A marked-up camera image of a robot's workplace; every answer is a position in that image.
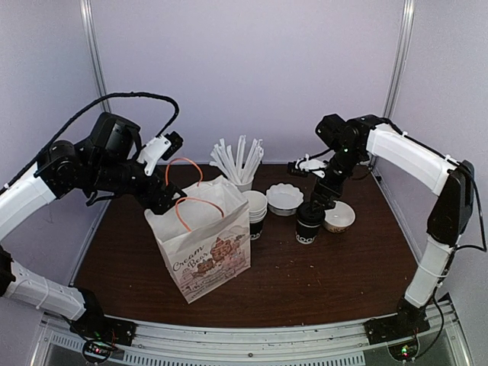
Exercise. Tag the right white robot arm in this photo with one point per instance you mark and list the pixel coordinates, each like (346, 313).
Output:
(452, 182)

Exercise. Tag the black cup lid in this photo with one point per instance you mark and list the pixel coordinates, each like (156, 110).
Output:
(303, 213)

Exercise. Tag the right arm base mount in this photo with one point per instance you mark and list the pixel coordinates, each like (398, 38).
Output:
(390, 328)

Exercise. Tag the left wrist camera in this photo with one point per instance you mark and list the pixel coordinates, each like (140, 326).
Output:
(159, 147)

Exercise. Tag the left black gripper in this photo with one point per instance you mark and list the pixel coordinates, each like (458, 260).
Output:
(162, 203)

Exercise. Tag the white round bowl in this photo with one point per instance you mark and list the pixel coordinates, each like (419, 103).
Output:
(340, 218)

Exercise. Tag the single black paper cup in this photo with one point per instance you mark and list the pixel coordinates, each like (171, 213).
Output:
(306, 233)

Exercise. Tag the white cup of straws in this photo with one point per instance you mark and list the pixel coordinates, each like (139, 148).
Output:
(240, 163)

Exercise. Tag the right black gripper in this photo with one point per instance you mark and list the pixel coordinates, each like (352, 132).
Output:
(320, 184)

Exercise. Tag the stack of paper cups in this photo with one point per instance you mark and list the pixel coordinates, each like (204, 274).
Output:
(258, 208)

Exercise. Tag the aluminium front rail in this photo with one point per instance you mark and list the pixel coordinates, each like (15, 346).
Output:
(344, 343)

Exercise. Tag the left aluminium post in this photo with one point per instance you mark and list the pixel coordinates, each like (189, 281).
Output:
(92, 43)

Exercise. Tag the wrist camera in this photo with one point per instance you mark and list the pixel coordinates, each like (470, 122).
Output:
(159, 147)
(305, 166)

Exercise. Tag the right aluminium post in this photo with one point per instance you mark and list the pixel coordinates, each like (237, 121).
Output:
(402, 51)

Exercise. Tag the white paper bag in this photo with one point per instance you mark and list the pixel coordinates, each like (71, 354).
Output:
(205, 238)

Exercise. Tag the aluminium post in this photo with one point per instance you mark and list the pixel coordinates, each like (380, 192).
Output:
(92, 43)
(402, 51)

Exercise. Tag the white scalloped bowl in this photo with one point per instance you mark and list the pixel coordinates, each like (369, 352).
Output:
(284, 199)

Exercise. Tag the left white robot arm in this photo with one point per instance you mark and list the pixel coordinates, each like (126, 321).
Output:
(109, 163)

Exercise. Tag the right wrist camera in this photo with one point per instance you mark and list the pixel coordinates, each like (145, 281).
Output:
(305, 166)

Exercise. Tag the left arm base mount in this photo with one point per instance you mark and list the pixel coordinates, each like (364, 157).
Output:
(97, 326)

